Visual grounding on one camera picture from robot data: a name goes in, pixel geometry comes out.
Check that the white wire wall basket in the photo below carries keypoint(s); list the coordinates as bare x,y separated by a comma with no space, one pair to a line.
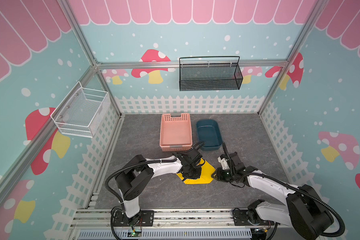
81,112

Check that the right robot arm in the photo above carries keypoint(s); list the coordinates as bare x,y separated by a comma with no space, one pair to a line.
300,207

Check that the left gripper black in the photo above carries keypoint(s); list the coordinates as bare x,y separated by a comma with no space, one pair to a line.
197,175

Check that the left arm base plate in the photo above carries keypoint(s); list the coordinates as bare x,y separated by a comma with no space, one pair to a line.
141,219

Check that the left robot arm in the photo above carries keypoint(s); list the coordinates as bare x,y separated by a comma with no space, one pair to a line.
129,182

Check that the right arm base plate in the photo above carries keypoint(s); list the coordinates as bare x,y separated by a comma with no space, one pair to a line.
245,217

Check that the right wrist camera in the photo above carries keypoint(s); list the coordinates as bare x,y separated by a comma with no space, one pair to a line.
224,161

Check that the pink plastic basket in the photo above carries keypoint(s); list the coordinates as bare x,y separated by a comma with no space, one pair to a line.
176,132

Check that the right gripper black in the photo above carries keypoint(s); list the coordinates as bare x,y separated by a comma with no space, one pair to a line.
219,174

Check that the aluminium mounting rail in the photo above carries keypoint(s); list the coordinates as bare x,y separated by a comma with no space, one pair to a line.
168,219

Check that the black mesh wall basket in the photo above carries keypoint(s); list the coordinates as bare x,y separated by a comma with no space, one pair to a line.
210,73

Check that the teal plastic tray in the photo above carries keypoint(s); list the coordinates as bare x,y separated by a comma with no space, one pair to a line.
208,131

